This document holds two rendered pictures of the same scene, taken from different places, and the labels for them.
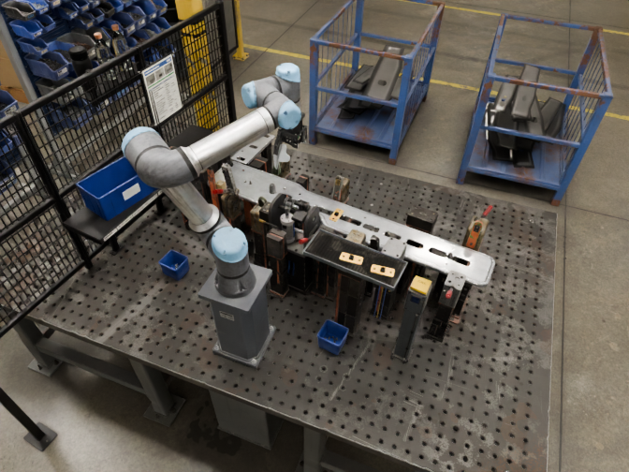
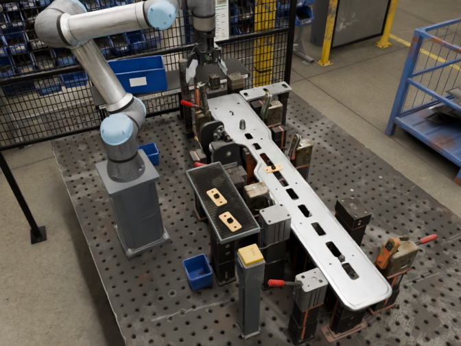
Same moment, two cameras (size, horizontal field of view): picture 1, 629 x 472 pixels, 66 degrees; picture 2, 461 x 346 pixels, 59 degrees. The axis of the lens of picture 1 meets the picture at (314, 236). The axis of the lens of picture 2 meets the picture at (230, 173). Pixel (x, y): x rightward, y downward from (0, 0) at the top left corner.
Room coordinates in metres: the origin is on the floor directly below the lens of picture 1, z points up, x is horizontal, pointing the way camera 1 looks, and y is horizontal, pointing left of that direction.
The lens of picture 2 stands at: (0.46, -0.86, 2.18)
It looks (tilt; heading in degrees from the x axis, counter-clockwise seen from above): 41 degrees down; 41
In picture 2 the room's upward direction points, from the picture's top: 1 degrees counter-clockwise
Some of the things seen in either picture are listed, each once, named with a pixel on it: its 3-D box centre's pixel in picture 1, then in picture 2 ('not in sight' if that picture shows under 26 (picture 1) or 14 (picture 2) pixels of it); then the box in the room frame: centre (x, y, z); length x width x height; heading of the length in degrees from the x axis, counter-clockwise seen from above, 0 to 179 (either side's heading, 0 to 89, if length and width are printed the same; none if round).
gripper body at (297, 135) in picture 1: (291, 126); (206, 45); (1.42, 0.09, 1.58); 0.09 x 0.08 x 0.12; 63
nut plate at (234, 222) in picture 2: (382, 270); (230, 220); (1.14, -0.25, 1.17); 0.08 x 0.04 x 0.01; 75
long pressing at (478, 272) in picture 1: (341, 215); (276, 171); (1.60, -0.12, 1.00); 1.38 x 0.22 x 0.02; 63
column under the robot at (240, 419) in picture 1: (252, 382); not in sight; (1.12, 0.29, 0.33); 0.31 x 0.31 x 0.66; 70
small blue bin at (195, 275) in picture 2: (332, 338); (197, 272); (1.12, -0.09, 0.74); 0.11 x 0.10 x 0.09; 63
